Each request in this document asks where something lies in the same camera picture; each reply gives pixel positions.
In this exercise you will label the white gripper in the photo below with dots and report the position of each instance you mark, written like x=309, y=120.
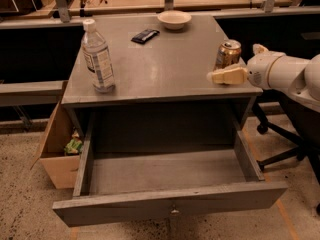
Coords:
x=264, y=69

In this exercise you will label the orange soda can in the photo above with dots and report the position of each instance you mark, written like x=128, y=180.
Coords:
x=228, y=53

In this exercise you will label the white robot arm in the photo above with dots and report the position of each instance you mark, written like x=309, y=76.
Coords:
x=297, y=78

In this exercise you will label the grey cabinet with top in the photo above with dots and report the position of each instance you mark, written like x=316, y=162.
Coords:
x=171, y=66

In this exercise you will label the open grey top drawer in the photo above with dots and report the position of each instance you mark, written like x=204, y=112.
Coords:
x=155, y=167

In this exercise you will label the white ceramic bowl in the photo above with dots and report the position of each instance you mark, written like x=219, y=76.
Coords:
x=173, y=19

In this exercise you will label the black snack bar wrapper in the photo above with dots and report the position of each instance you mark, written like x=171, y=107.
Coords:
x=144, y=36

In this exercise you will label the clear plastic water bottle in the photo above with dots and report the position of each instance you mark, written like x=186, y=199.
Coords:
x=96, y=53

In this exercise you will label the green snack bag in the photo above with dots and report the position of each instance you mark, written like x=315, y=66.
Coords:
x=74, y=146

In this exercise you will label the cardboard box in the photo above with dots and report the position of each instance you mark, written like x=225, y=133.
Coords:
x=61, y=168

